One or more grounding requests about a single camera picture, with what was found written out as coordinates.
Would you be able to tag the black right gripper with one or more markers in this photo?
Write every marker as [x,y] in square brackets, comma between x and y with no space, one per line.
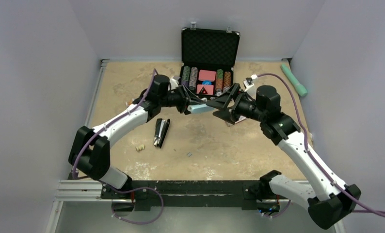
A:
[222,101]

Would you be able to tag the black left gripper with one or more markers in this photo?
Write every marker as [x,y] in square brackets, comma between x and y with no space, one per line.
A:
[186,97]

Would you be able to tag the light blue stapler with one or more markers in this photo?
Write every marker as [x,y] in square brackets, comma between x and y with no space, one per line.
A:
[204,108]

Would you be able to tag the black stapler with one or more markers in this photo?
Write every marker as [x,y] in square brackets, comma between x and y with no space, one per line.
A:
[161,129]

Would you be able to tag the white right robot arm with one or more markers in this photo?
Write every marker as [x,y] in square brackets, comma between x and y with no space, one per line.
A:
[327,198]

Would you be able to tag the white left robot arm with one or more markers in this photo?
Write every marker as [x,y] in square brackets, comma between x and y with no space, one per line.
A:
[90,153]

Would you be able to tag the staple box red white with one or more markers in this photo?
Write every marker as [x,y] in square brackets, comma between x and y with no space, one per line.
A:
[241,119]

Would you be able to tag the pink card deck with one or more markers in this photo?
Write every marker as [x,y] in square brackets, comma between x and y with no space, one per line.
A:
[207,75]

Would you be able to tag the black poker chip case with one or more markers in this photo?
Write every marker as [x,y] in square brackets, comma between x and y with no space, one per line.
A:
[206,49]

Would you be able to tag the small toy bottle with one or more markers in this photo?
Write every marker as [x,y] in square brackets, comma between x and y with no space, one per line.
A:
[130,102]

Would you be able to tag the small beige staple strip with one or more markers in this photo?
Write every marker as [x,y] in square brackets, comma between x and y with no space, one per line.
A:
[140,147]

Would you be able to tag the teal green cylinder tool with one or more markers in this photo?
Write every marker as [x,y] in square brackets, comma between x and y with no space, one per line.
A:
[300,89]

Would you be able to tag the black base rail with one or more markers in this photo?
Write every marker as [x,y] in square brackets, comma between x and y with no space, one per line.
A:
[244,194]

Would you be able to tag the aluminium frame rail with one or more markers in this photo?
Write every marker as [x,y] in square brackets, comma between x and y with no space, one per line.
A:
[212,158]

